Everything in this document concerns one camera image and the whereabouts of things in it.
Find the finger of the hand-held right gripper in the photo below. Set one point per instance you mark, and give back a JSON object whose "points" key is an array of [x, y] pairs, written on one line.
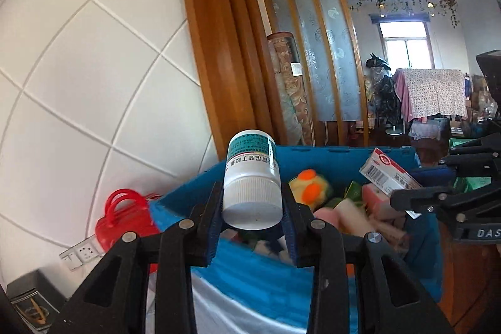
{"points": [[438, 199], [473, 158]]}

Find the white medicine bottle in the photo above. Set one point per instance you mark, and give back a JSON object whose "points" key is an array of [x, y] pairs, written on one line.
{"points": [[250, 177]]}

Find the wooden partition screen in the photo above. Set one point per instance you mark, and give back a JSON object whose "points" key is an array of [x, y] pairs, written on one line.
{"points": [[336, 44]]}

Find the wooden pillar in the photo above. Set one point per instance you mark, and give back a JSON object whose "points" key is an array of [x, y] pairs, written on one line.
{"points": [[219, 44]]}

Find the red plastic handbag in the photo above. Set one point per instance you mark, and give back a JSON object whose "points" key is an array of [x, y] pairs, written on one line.
{"points": [[125, 224]]}

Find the white plastic sheet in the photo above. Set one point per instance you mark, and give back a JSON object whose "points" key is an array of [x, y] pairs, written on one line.
{"points": [[242, 310]]}

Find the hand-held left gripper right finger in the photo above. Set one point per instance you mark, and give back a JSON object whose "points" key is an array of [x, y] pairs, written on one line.
{"points": [[290, 240]]}

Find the red and white box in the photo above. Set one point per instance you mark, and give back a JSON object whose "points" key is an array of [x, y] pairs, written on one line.
{"points": [[385, 169]]}

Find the pink sponge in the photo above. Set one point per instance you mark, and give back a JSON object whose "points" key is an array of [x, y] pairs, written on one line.
{"points": [[327, 218]]}

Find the floral cloth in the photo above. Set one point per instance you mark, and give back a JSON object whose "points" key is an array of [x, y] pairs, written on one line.
{"points": [[430, 91]]}

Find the pink and white packet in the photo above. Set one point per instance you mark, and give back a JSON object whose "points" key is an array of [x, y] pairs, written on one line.
{"points": [[381, 208]]}

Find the green packet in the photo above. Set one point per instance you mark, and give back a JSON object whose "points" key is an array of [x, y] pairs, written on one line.
{"points": [[354, 193]]}

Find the black box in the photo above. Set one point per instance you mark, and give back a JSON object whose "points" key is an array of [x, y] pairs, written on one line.
{"points": [[35, 302]]}

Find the green bag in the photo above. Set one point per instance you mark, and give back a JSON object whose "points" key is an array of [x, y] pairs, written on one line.
{"points": [[471, 185]]}

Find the white roll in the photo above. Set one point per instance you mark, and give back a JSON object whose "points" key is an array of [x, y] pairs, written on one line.
{"points": [[354, 218]]}

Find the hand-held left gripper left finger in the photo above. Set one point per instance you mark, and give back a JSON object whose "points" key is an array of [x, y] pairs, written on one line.
{"points": [[215, 236]]}

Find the dark hanging clothes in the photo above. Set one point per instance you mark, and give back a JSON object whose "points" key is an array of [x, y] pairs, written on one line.
{"points": [[385, 91]]}

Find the rolled patterned carpet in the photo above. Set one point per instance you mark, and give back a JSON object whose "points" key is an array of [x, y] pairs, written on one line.
{"points": [[289, 91]]}

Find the white wall socket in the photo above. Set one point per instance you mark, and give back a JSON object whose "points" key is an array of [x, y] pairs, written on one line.
{"points": [[80, 253]]}

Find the yellow plush toy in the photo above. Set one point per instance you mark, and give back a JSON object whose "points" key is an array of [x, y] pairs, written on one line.
{"points": [[311, 187]]}

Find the window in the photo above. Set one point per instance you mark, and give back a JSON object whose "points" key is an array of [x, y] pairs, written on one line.
{"points": [[405, 44]]}

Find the blue plastic crate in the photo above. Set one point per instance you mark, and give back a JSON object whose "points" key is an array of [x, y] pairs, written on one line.
{"points": [[313, 158]]}

